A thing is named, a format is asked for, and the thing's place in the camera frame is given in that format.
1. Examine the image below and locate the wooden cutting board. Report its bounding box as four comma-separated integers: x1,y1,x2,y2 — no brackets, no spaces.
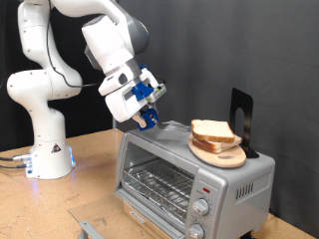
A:
187,134,247,169

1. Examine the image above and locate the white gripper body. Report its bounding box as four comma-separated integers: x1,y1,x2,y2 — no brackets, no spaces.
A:
104,68,159,123

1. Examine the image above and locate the black metal bookend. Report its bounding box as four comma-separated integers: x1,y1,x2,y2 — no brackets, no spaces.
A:
228,88,260,159

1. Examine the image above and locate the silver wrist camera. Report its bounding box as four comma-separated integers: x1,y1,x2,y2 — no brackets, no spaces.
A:
146,83,167,104

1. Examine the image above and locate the glass oven door with handle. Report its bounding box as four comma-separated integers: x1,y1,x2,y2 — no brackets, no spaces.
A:
68,188,187,239

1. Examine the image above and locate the black base cable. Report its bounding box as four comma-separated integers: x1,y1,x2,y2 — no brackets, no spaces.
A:
0,152,33,163
0,162,30,170

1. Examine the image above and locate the metal spatula with blue block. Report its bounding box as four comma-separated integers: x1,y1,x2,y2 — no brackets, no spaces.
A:
138,108,192,132

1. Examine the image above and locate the silver toaster oven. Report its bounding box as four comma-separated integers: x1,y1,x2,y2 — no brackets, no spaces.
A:
114,119,276,239

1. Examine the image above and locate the wooden box under oven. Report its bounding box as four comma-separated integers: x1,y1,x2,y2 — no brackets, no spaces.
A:
123,201,175,239

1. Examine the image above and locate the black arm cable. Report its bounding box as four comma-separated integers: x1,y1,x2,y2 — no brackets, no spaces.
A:
46,0,101,90

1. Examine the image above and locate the silver oven knob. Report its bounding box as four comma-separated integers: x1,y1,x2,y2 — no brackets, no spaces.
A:
191,198,210,217
186,223,205,239

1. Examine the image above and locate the wire oven rack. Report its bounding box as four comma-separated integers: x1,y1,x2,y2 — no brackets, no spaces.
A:
123,158,195,213

